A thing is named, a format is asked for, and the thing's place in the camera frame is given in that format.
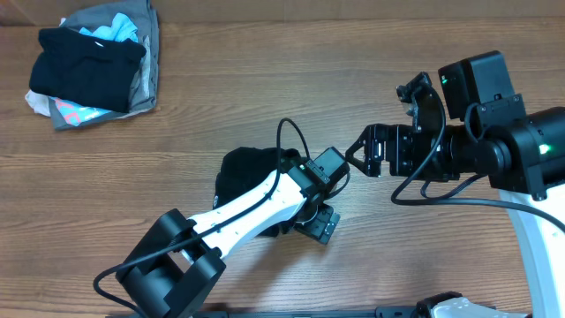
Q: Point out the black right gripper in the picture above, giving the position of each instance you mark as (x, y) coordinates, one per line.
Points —
(403, 140)

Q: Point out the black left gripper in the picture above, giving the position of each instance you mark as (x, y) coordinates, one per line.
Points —
(323, 224)

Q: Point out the black t-shirt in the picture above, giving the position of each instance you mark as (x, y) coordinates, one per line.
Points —
(242, 169)

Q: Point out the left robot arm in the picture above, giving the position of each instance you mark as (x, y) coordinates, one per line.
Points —
(179, 260)

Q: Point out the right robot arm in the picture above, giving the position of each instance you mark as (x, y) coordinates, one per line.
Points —
(474, 129)

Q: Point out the folded grey shirt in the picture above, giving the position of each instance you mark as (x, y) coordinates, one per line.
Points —
(144, 85)

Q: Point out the blue garment with red print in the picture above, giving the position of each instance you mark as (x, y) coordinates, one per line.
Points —
(74, 114)

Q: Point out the light blue garment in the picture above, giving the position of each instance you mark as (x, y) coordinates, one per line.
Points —
(120, 30)

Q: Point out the folded black shirt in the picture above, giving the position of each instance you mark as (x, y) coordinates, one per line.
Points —
(89, 71)

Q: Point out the white folded garment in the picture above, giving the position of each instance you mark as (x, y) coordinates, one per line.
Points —
(38, 103)

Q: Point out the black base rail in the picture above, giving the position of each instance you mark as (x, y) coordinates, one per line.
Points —
(378, 312)

